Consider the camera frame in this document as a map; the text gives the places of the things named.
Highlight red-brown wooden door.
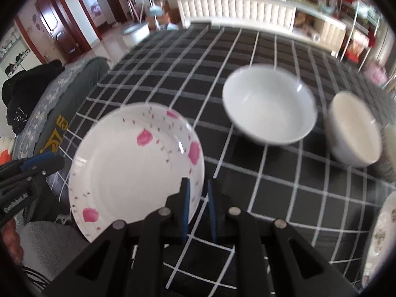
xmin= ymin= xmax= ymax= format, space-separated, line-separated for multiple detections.
xmin=34 ymin=0 xmax=82 ymax=62

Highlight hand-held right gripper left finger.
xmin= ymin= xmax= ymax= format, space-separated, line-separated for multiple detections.
xmin=43 ymin=178 xmax=191 ymax=297

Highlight speckled dark-rimmed bowl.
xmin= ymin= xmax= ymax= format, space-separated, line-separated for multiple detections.
xmin=373 ymin=124 xmax=396 ymax=183

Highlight pink floral white plate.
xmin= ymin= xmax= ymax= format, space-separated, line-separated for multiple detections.
xmin=68 ymin=102 xmax=205 ymax=243

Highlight white paper roll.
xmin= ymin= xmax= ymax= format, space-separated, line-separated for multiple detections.
xmin=305 ymin=25 xmax=322 ymax=42

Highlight black white checkered tablecloth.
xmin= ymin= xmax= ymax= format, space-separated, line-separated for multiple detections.
xmin=60 ymin=25 xmax=396 ymax=291

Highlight grey chair cover yellow print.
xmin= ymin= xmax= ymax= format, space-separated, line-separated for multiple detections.
xmin=12 ymin=56 xmax=109 ymax=223

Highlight figure-printed white plate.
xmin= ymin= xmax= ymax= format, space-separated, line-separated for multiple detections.
xmin=361 ymin=192 xmax=396 ymax=289

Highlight black cloth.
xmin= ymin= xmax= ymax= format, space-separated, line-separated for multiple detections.
xmin=1 ymin=59 xmax=65 ymax=133

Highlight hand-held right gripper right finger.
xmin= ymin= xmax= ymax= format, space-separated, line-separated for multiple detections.
xmin=208 ymin=179 xmax=361 ymax=297

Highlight cream white bowl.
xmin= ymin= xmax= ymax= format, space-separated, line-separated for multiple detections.
xmin=325 ymin=91 xmax=383 ymax=168

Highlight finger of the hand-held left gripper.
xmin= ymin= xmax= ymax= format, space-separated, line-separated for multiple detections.
xmin=19 ymin=151 xmax=65 ymax=177
xmin=0 ymin=170 xmax=47 ymax=199

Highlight pink bag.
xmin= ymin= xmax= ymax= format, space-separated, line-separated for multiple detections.
xmin=363 ymin=62 xmax=389 ymax=85

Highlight white tufted cabinet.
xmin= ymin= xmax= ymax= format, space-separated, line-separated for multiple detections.
xmin=177 ymin=0 xmax=347 ymax=58

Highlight mop with blue head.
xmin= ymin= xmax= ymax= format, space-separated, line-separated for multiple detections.
xmin=141 ymin=0 xmax=166 ymax=31

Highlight white wash basin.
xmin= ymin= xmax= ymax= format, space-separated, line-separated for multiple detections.
xmin=121 ymin=22 xmax=150 ymax=47

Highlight white shelf rack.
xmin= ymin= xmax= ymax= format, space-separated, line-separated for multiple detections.
xmin=340 ymin=0 xmax=381 ymax=69

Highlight plain white bowl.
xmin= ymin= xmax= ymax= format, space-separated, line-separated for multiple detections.
xmin=222 ymin=64 xmax=319 ymax=146

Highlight cardboard box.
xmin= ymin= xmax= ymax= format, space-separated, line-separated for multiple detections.
xmin=162 ymin=0 xmax=180 ymax=25

